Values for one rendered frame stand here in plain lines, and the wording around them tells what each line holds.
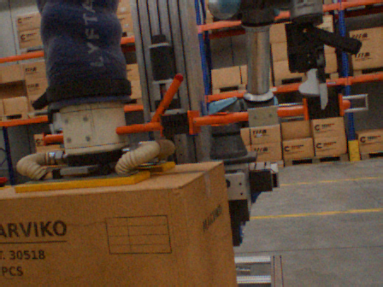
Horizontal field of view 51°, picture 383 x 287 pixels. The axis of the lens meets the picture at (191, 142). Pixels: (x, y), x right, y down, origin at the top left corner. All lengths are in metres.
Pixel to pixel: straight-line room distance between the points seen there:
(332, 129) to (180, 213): 7.52
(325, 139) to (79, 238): 7.52
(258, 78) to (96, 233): 0.87
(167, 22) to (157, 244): 1.15
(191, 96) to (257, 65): 0.38
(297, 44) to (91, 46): 0.50
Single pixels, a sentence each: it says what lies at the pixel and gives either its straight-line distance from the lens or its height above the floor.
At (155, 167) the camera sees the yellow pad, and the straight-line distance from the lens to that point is 1.12.
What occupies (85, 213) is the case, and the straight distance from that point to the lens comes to 0.96.
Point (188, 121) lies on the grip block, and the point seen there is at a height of 1.20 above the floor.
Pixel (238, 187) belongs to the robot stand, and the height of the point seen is 0.95.
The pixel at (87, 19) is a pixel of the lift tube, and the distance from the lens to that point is 1.08.
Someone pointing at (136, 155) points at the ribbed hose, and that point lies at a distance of 0.96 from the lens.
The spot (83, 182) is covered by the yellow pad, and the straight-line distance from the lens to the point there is 1.01.
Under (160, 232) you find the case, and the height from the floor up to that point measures 0.98.
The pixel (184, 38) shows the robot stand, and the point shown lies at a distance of 1.79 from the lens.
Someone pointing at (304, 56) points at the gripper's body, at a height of 1.32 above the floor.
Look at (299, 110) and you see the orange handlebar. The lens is 0.95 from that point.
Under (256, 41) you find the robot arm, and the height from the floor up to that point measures 1.45.
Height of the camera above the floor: 1.21
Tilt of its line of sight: 4 degrees down
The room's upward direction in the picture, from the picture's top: 7 degrees counter-clockwise
